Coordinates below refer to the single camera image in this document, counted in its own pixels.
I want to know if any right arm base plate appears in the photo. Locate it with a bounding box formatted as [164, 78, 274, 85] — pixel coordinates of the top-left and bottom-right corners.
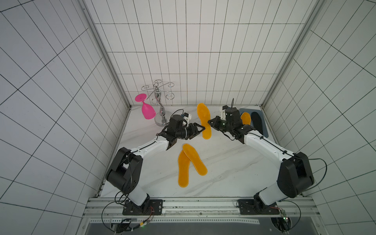
[236, 199, 280, 215]

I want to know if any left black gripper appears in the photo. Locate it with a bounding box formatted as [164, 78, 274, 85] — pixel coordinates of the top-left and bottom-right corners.
[176, 122, 206, 140]

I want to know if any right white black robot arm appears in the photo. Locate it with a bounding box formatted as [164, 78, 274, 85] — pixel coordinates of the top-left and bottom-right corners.
[208, 106, 314, 208]

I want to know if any aluminium mounting rail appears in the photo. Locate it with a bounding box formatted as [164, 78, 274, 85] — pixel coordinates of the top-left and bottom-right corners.
[83, 197, 320, 224]

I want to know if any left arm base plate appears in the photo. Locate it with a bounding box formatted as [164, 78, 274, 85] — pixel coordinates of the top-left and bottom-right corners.
[122, 198, 164, 215]

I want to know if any black insole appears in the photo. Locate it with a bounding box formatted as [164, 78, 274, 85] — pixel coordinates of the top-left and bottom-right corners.
[251, 112, 263, 135]

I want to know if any blue storage box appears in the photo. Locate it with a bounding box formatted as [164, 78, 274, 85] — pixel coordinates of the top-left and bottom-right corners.
[240, 108, 269, 138]

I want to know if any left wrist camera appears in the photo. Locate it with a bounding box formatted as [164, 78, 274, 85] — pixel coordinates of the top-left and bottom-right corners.
[182, 113, 192, 124]

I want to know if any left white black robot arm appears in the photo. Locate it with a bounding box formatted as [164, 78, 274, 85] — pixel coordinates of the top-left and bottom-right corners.
[105, 115, 205, 211]

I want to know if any yellow insole bottom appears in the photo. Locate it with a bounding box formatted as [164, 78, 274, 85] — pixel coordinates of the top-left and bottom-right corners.
[178, 150, 191, 188]

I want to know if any yellow insole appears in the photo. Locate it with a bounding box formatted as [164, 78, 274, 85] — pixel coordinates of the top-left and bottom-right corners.
[183, 144, 208, 176]
[240, 112, 252, 125]
[178, 150, 191, 188]
[197, 103, 212, 140]

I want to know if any pink plastic wine glass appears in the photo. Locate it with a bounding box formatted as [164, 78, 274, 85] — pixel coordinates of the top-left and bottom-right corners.
[135, 94, 156, 120]

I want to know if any silver metal glass rack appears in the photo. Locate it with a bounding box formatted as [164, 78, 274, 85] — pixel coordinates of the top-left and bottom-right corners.
[141, 79, 175, 127]

